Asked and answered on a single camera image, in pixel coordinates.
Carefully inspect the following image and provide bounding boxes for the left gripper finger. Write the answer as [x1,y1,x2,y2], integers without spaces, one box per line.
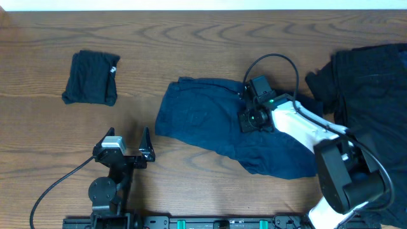
[139,127,155,162]
[100,127,115,145]

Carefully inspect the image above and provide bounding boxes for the dark blue shorts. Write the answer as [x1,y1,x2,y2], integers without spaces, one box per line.
[155,77,317,179]

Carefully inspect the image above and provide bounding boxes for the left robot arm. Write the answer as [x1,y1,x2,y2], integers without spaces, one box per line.
[88,127,156,228]

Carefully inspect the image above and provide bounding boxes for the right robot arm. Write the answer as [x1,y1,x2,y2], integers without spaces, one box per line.
[238,86,391,228]

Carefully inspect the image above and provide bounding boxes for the black clothes pile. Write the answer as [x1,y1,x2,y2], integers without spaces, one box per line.
[305,43,406,228]

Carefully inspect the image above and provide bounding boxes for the small folded black garment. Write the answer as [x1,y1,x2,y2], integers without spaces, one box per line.
[62,50,120,106]

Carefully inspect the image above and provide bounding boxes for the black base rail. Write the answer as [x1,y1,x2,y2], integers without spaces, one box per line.
[62,214,376,229]

